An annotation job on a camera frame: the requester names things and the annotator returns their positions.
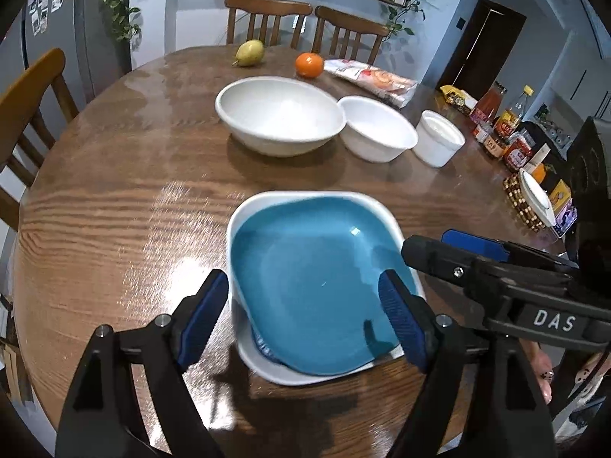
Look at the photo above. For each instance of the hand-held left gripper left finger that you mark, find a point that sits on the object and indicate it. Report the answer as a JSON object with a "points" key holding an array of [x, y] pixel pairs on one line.
{"points": [[200, 324]]}

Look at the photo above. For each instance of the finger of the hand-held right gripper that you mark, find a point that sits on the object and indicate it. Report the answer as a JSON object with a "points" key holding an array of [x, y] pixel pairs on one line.
{"points": [[429, 253], [470, 243]]}

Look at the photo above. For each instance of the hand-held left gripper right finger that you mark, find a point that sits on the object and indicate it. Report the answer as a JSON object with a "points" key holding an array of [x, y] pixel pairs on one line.
{"points": [[403, 324]]}

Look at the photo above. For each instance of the large patterned square plate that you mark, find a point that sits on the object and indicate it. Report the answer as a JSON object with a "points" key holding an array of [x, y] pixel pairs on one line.
{"points": [[277, 373]]}

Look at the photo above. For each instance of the blue plate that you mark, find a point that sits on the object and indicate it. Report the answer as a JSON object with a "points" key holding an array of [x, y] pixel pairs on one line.
{"points": [[310, 272]]}

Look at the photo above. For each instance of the small white ribbed bowl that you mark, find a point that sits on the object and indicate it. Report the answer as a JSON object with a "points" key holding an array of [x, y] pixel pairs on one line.
{"points": [[437, 138]]}

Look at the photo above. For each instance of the medium white bowl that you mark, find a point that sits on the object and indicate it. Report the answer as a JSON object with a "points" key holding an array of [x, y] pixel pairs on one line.
{"points": [[377, 129]]}

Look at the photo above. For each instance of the large white bowl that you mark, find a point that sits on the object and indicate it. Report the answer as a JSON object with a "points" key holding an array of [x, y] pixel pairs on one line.
{"points": [[277, 109]]}

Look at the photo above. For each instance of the person's right hand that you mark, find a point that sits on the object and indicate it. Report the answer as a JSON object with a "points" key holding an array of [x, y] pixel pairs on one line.
{"points": [[542, 372]]}

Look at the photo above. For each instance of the beaded wooden trivet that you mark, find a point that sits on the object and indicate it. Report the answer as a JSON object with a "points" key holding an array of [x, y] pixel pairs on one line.
{"points": [[518, 200]]}

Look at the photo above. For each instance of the white dish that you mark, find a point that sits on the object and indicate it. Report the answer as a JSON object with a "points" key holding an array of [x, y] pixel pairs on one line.
{"points": [[537, 198]]}

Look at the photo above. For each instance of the spotted white clothing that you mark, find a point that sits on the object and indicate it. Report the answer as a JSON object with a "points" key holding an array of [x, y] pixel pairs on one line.
{"points": [[589, 374]]}

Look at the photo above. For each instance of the purple packet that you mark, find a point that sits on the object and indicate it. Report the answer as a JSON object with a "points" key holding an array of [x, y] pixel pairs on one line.
{"points": [[565, 217]]}

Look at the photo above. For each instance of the small orange fruit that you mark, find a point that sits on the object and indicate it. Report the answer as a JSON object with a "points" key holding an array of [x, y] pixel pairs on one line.
{"points": [[538, 174]]}

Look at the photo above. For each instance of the brown sauce jar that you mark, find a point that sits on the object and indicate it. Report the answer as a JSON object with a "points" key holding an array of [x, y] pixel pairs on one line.
{"points": [[496, 147]]}

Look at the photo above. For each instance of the red-label jar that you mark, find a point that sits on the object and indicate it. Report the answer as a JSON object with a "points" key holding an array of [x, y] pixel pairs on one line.
{"points": [[518, 155]]}

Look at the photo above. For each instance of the yellow box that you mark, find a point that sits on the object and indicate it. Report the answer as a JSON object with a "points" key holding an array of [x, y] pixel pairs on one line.
{"points": [[559, 195]]}

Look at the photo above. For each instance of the white tube bottle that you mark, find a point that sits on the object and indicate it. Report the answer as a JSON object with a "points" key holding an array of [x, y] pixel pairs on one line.
{"points": [[539, 157]]}

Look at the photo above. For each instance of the small condiment jar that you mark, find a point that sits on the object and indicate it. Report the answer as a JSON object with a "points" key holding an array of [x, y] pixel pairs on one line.
{"points": [[483, 133]]}

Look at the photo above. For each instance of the black appliance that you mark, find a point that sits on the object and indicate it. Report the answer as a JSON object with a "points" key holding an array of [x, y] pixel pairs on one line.
{"points": [[556, 150]]}

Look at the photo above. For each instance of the yellow-capped oil bottle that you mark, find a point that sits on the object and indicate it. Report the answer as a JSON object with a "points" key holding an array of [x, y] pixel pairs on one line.
{"points": [[510, 119]]}

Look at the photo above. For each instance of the red juice bottle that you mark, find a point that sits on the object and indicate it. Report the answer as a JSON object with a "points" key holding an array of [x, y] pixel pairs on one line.
{"points": [[487, 107]]}

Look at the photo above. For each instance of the yellow snack packet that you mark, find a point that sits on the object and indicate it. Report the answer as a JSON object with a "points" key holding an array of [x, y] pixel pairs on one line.
{"points": [[456, 98]]}

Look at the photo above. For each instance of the white snack bag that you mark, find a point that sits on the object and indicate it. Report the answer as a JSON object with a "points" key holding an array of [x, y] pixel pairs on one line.
{"points": [[377, 81]]}

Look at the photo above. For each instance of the brown cardboard box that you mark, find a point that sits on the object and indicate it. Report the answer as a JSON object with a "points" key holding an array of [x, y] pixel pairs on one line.
{"points": [[12, 372]]}

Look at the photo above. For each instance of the dark wooden door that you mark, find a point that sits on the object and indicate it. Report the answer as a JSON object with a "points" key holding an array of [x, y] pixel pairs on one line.
{"points": [[477, 43]]}

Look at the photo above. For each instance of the orange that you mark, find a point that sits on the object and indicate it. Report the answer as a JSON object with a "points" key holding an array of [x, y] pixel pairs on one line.
{"points": [[309, 65]]}

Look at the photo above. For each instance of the trailing green vine plant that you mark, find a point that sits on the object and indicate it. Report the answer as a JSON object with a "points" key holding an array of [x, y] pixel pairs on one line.
{"points": [[405, 9], [117, 4]]}

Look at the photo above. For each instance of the wooden chair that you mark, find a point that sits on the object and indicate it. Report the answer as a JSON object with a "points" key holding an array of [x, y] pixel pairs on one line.
{"points": [[267, 4], [33, 81], [353, 18]]}

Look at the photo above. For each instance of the green pear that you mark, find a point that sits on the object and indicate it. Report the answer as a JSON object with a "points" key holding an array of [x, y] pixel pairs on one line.
{"points": [[249, 52]]}

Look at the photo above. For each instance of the grey refrigerator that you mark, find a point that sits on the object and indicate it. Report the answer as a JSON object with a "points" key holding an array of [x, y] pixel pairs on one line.
{"points": [[86, 33]]}

